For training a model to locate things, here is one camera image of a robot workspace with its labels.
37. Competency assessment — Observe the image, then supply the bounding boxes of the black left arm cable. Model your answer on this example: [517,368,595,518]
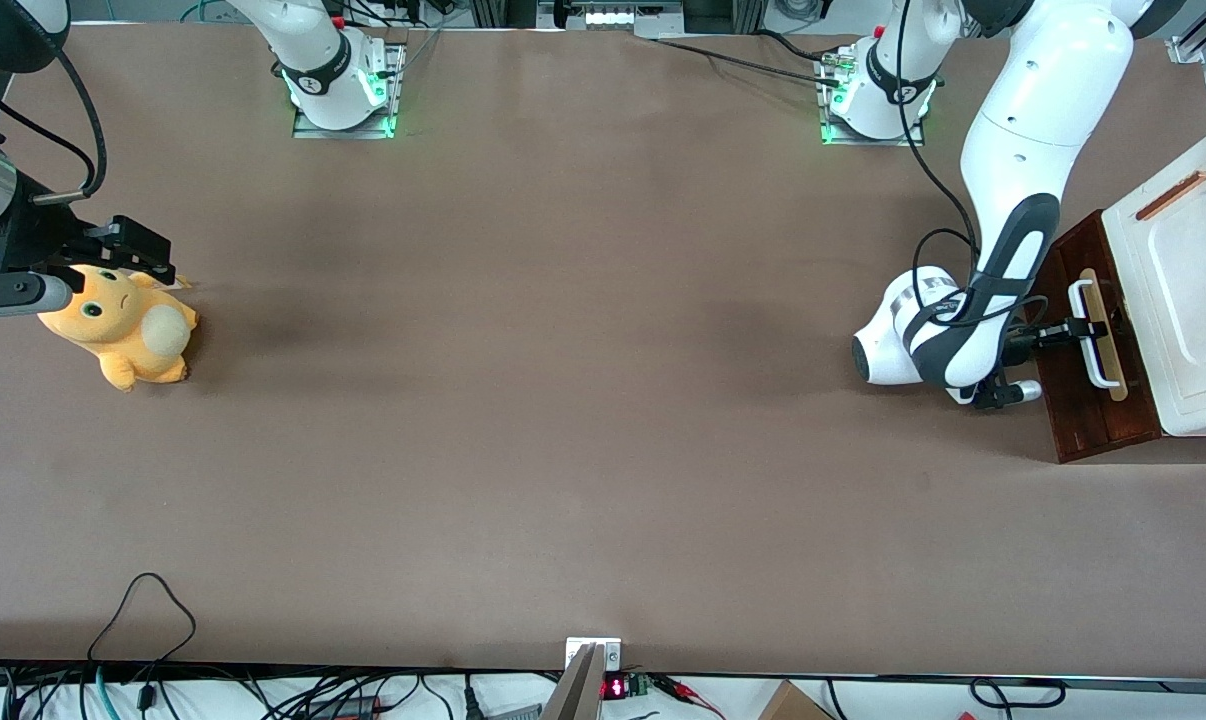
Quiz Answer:
[893,0,1054,346]

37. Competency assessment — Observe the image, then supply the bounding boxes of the white power strip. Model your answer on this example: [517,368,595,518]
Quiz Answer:
[538,0,684,31]

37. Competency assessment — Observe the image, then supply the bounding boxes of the brown wooden strip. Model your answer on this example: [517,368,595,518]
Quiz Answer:
[1135,170,1206,222]

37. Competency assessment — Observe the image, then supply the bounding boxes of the dark wood drawer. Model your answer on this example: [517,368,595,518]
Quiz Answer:
[1033,208,1164,465]

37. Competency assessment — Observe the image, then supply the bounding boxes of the brown cardboard box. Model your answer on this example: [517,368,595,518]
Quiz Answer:
[758,680,836,720]

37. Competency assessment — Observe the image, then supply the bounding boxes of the black looped thin cable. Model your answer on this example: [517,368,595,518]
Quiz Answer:
[86,572,198,663]

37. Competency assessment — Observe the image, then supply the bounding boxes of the white drawer handle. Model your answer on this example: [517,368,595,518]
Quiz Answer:
[1067,281,1115,389]

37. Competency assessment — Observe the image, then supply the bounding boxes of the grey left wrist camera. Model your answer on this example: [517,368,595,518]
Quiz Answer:
[968,380,1044,409]

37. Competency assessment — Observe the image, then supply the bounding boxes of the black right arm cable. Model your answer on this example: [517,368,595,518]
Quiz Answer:
[0,48,110,204]

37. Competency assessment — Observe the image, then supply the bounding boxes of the orange plush toy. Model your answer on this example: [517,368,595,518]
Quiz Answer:
[38,263,200,393]

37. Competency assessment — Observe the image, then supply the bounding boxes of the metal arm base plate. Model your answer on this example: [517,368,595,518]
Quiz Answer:
[293,42,407,140]
[816,50,927,148]

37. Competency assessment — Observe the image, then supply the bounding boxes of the black coiled cable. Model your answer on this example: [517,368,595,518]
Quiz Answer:
[968,677,1067,710]

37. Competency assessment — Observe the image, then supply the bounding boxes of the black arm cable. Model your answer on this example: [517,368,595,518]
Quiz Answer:
[893,0,1054,346]
[0,48,110,204]

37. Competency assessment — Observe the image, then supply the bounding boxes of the thick black table cable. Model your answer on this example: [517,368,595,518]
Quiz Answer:
[753,28,844,63]

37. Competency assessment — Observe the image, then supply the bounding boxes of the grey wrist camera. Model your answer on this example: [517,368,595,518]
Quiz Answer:
[968,380,1044,409]
[0,272,74,321]

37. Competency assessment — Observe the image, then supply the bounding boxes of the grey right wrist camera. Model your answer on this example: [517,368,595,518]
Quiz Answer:
[0,272,74,321]

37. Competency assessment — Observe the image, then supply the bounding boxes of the aluminium frame profile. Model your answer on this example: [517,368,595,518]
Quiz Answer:
[1168,0,1206,67]

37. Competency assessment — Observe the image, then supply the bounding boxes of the thin black table cable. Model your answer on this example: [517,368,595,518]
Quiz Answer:
[651,38,846,85]

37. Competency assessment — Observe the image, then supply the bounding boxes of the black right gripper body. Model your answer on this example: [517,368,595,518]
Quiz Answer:
[0,175,116,277]

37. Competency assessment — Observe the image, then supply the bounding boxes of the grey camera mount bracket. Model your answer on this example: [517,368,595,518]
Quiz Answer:
[541,637,624,720]

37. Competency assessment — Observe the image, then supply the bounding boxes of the black power adapter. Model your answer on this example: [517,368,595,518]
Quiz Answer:
[303,695,384,720]

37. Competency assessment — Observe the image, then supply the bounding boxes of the red alligator clip lead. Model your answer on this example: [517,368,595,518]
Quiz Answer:
[653,675,724,719]

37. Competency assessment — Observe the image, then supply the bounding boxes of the white cabinet body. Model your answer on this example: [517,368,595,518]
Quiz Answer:
[1101,108,1206,441]

